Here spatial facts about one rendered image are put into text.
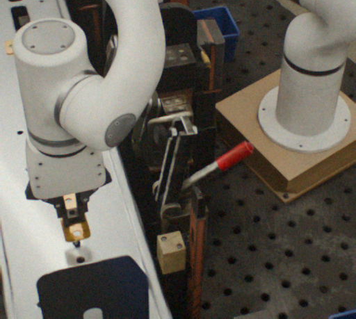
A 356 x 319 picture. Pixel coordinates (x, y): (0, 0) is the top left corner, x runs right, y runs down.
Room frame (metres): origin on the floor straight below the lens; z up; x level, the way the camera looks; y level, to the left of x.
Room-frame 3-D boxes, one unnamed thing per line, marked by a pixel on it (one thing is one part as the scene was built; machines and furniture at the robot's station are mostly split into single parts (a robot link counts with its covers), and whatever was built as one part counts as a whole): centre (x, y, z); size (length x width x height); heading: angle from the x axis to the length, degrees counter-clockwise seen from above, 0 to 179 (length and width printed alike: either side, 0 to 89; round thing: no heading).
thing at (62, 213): (0.71, 0.17, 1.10); 0.03 x 0.03 x 0.07; 17
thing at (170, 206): (0.73, 0.01, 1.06); 0.03 x 0.01 x 0.03; 107
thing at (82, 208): (0.72, 0.12, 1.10); 0.03 x 0.03 x 0.07; 17
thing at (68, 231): (0.71, 0.15, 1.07); 0.08 x 0.04 x 0.01; 17
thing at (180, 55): (1.01, 0.01, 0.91); 0.07 x 0.05 x 0.42; 107
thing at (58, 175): (0.71, 0.15, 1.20); 0.10 x 0.07 x 0.11; 107
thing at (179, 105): (0.94, 0.01, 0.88); 0.11 x 0.09 x 0.37; 107
